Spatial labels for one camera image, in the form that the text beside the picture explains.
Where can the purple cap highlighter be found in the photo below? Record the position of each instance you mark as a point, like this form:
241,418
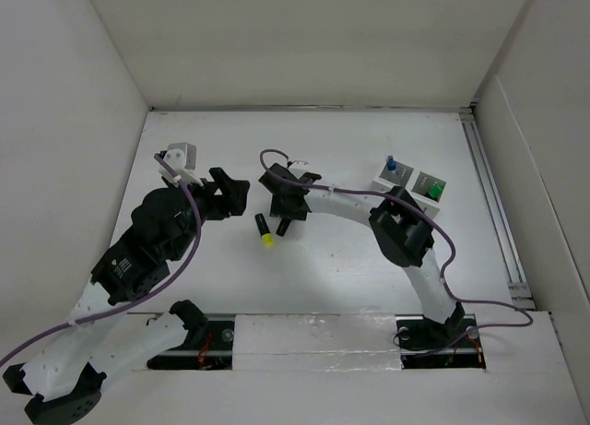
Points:
283,227

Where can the aluminium rail with mounts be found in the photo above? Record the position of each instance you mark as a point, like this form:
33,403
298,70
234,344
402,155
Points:
368,342

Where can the clear blue correction pen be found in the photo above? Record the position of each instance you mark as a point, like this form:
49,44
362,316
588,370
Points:
391,164

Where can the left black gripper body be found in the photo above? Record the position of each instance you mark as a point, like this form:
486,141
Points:
209,206

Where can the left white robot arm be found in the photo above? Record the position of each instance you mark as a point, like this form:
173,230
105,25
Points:
66,380

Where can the yellow cap highlighter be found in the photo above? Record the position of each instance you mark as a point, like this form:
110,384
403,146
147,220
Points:
264,231

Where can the white desk organizer box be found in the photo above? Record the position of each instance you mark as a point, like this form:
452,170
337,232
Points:
416,182

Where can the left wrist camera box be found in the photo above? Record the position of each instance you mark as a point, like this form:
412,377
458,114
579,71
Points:
177,163

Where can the green cap highlighter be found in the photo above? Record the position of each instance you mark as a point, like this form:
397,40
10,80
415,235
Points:
435,192

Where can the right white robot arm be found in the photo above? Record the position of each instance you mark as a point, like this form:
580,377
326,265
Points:
403,233

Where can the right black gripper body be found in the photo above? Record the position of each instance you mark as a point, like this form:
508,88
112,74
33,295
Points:
278,207

